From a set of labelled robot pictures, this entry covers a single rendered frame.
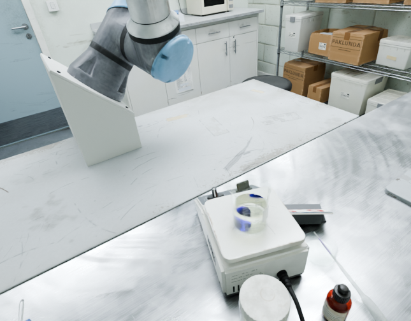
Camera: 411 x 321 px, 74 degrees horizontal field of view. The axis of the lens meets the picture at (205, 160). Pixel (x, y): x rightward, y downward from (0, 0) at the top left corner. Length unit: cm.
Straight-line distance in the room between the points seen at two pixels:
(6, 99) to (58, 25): 85
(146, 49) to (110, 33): 14
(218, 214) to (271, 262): 10
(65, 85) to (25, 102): 256
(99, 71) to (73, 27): 244
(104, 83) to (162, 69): 17
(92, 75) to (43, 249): 41
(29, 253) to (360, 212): 62
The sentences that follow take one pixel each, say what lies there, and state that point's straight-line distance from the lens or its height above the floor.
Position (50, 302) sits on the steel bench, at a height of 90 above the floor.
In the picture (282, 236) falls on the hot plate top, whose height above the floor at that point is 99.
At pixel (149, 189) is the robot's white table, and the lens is 64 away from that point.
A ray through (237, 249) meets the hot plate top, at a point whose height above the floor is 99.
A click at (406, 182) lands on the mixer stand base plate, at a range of 69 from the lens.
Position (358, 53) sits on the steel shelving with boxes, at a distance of 262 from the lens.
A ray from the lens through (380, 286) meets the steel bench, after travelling 51.
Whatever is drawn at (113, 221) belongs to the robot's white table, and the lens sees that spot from 59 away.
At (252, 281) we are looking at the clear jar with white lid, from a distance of 37.
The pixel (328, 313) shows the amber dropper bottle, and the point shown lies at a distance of 43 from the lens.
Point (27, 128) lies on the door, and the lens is 334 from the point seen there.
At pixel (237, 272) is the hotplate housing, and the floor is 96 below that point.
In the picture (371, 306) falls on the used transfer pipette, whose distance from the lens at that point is 47.
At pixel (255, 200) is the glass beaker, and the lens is 35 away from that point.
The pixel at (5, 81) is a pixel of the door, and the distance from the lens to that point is 320.
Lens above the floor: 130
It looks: 35 degrees down
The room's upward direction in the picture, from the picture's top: 6 degrees counter-clockwise
